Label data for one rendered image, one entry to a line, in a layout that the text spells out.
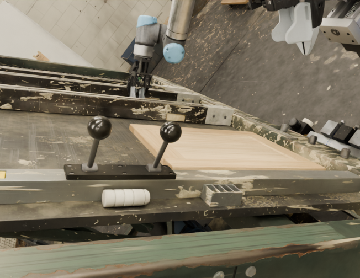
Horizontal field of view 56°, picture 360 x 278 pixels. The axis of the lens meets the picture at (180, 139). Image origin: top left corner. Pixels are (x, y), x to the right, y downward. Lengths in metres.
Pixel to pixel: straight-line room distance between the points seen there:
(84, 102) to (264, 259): 0.89
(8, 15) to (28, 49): 0.43
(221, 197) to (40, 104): 0.74
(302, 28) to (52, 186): 0.48
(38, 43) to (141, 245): 4.31
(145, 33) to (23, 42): 3.40
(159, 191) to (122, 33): 5.61
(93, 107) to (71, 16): 4.87
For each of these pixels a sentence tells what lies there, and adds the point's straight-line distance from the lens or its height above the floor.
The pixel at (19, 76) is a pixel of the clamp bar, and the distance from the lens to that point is 1.50.
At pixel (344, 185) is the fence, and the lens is 0.94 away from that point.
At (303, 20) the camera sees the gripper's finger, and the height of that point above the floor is 1.41.
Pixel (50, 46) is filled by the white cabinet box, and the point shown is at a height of 1.37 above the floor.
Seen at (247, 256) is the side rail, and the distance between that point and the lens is 0.45.
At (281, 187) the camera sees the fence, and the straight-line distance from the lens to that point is 0.80.
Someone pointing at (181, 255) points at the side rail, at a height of 1.44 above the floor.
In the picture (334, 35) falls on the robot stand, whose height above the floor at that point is 0.94.
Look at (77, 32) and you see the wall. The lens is 6.06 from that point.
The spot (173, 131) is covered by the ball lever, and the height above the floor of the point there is 1.45.
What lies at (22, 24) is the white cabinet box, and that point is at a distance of 4.63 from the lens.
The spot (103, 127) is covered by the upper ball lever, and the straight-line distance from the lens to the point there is 0.52.
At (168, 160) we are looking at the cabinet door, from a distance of 0.80.
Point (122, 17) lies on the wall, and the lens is 6.16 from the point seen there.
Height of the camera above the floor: 1.71
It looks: 30 degrees down
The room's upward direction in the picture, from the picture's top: 53 degrees counter-clockwise
